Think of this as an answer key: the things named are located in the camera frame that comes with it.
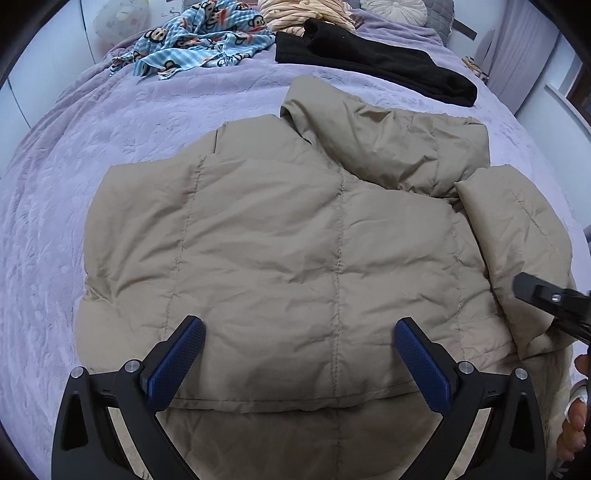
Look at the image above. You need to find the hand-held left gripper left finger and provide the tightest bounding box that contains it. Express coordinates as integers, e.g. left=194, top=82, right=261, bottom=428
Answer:
left=51, top=315, right=206, bottom=480

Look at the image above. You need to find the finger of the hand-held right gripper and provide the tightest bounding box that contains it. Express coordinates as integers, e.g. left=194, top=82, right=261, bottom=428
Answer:
left=513, top=272, right=591, bottom=344

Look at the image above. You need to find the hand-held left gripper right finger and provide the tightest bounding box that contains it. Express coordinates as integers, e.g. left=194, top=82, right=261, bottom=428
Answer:
left=394, top=316, right=548, bottom=480

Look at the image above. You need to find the beige puffer jacket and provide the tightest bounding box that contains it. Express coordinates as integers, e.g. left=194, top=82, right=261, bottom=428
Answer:
left=75, top=76, right=578, bottom=480

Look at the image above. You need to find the person's right hand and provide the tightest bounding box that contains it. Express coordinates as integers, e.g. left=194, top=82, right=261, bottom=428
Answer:
left=557, top=353, right=591, bottom=462

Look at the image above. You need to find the dark framed window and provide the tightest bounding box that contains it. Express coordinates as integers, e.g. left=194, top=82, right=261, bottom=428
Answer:
left=567, top=69, right=591, bottom=110

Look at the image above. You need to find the purple embossed bed blanket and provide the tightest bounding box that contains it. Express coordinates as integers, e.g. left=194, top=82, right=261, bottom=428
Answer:
left=0, top=9, right=591, bottom=480

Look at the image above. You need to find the small bedside clutter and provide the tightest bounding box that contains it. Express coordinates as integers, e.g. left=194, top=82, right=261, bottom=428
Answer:
left=462, top=55, right=489, bottom=81

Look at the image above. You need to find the purple grey curtain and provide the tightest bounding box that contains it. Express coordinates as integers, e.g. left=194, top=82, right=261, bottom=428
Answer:
left=485, top=0, right=555, bottom=108

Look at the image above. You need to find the black garment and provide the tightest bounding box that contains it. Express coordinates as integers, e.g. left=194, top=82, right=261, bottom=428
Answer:
left=274, top=18, right=478, bottom=108

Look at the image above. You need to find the blue monkey print cloth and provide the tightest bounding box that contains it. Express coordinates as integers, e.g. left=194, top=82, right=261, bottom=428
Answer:
left=111, top=0, right=275, bottom=81

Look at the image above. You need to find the grey quilted pillow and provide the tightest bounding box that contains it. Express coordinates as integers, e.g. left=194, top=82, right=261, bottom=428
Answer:
left=422, top=0, right=455, bottom=42

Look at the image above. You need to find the round white cushion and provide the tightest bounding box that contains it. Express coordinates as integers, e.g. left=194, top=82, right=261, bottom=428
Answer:
left=359, top=0, right=428, bottom=28

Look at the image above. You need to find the beige striped cloth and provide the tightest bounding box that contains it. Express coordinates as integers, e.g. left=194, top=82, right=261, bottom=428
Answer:
left=256, top=0, right=358, bottom=38

